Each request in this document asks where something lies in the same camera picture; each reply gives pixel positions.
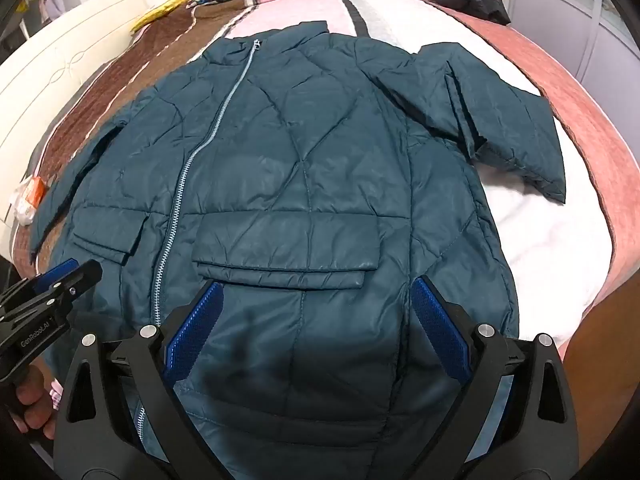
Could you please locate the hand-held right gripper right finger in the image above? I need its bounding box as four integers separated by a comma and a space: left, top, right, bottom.
410, 275, 581, 480

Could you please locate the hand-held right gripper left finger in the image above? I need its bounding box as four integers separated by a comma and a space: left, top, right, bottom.
52, 280, 226, 480

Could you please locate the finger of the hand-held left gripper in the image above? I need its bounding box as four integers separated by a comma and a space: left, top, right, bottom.
32, 260, 104, 321
34, 258, 81, 292

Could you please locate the teal quilted jacket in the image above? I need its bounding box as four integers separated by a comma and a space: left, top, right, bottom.
29, 21, 568, 480

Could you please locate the person's left hand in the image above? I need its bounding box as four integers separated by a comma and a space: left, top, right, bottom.
14, 360, 65, 442

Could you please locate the white plastic bag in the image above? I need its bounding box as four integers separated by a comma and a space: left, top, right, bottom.
9, 182, 40, 227

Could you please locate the orange packet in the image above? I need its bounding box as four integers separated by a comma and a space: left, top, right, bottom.
27, 176, 50, 209

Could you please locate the cream headboard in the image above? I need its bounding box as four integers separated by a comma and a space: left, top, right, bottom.
0, 0, 151, 196

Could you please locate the rust red bedspread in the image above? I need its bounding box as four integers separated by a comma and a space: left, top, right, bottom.
400, 0, 640, 441

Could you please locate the yellow plush cushion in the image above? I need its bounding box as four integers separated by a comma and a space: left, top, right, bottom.
130, 0, 197, 33

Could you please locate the white wardrobe door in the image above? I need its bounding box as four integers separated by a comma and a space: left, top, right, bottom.
507, 0, 640, 131

